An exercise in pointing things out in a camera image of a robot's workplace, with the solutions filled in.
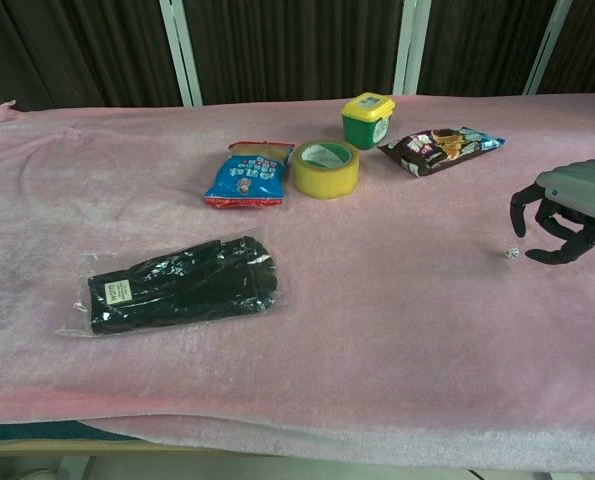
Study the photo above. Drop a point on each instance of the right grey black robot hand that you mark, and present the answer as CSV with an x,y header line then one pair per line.
x,y
578,190

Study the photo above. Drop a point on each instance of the small white die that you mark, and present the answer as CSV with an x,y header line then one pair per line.
x,y
512,252

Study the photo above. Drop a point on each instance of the yellow packing tape roll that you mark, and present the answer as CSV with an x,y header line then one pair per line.
x,y
327,172

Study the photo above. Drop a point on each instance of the dark brown snack packet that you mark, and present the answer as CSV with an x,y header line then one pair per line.
x,y
439,149

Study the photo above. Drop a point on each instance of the green tub with yellow lid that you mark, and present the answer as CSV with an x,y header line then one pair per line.
x,y
367,121

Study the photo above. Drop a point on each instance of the pink fleece blanket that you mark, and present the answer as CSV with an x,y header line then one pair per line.
x,y
357,310

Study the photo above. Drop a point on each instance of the dark pleated curtain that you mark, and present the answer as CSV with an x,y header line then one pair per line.
x,y
287,45

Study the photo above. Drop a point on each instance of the blue red snack packet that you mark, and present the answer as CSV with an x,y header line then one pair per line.
x,y
249,176

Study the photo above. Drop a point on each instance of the black gloves in clear bag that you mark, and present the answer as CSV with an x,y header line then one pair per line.
x,y
184,287

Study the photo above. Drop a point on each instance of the teal table cover edge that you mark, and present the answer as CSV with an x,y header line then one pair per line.
x,y
47,431

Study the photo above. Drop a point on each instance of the white metal frame post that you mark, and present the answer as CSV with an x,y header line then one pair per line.
x,y
547,45
408,47
182,50

